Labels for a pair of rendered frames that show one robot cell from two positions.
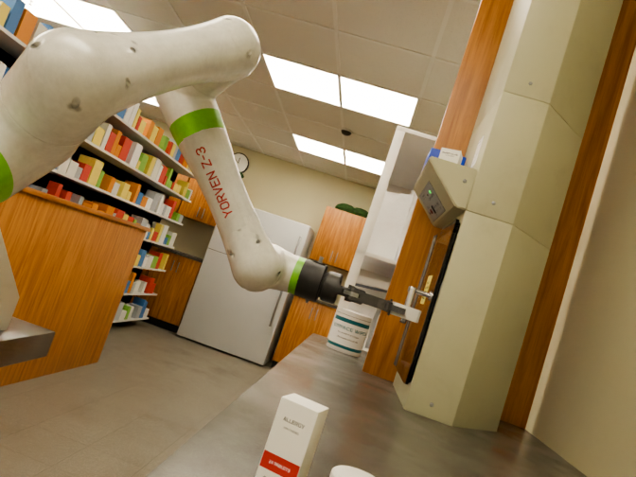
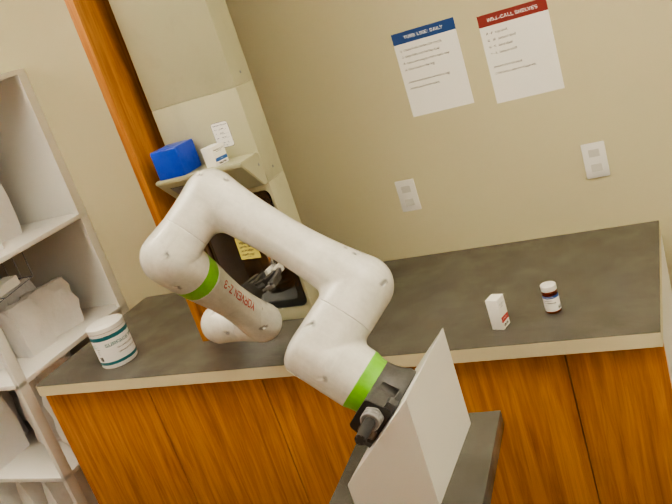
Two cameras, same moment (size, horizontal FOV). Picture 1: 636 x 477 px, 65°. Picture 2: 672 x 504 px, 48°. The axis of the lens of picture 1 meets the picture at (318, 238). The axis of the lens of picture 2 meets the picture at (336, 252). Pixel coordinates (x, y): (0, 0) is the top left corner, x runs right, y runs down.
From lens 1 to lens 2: 191 cm
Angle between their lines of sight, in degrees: 71
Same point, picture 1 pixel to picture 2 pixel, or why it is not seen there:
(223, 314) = not seen: outside the picture
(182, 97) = (201, 260)
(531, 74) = (237, 64)
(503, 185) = (269, 151)
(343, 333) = (123, 344)
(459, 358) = not seen: hidden behind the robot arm
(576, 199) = not seen: hidden behind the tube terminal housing
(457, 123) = (125, 105)
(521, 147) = (260, 119)
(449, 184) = (255, 173)
